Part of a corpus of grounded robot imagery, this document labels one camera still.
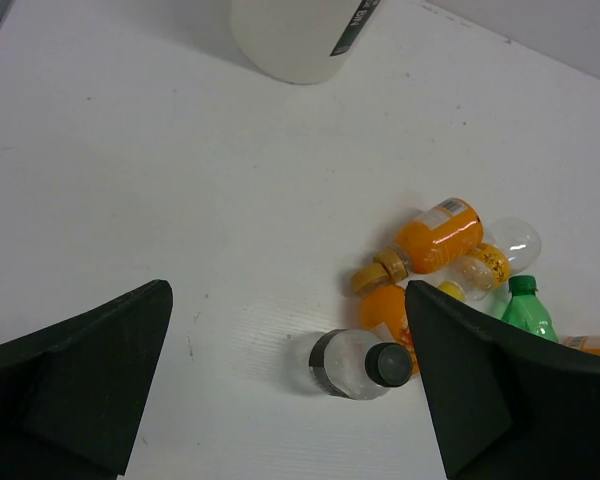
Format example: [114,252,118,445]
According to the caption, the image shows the clear bottle black label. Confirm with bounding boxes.
[287,329,414,401]

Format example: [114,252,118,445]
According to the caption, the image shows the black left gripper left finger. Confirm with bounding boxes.
[0,280,173,479]

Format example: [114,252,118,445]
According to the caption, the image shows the clear bottle blue label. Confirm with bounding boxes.
[559,335,600,356]

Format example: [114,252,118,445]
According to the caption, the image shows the green plastic bottle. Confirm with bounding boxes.
[489,275,559,343]

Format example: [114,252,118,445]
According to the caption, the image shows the clear bottle yellow label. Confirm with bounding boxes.
[438,217,542,302]

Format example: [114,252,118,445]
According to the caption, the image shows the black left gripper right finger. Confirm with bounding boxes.
[405,280,600,479]

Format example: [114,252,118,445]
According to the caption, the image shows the orange juice bottle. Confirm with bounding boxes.
[373,198,484,282]
[350,263,420,375]

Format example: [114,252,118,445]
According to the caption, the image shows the white plastic bin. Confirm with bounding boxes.
[229,0,381,85]

